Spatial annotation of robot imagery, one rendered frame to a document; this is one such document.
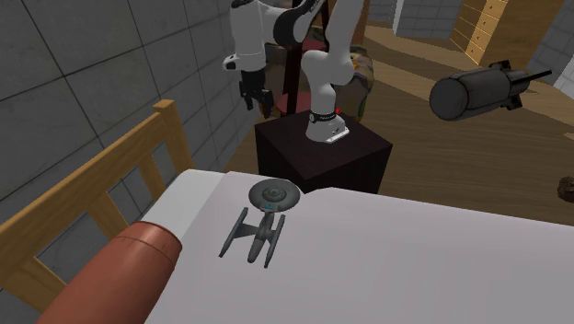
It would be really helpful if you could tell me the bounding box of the wooden bed with white mattress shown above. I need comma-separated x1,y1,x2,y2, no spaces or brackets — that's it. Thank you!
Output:
0,98,574,324

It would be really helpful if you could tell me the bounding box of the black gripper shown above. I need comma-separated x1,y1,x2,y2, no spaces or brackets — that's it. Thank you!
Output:
238,68,275,121

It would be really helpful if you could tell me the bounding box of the dark robot stand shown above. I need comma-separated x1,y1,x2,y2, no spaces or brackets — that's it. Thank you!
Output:
254,111,395,195

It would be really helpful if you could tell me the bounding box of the wooden chest of drawers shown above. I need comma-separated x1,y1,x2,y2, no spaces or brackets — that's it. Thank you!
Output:
450,0,567,69

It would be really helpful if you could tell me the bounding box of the brown lump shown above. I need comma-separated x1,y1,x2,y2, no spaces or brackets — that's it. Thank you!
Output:
557,175,574,203

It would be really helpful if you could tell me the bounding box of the red-brown cylinder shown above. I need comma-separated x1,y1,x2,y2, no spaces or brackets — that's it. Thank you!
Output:
37,220,184,324

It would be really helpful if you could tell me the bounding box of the patterned brown armchair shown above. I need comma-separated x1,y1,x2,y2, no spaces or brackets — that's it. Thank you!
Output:
333,43,374,125

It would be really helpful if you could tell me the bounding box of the grey spaceship model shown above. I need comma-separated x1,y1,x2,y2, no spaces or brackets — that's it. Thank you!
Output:
217,178,302,270

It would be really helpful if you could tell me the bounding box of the black cylinder with rod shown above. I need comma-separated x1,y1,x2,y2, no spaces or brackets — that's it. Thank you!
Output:
429,60,554,122

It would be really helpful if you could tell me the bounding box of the dark stand with red shelves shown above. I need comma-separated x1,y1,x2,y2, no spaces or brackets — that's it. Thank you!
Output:
267,0,333,119

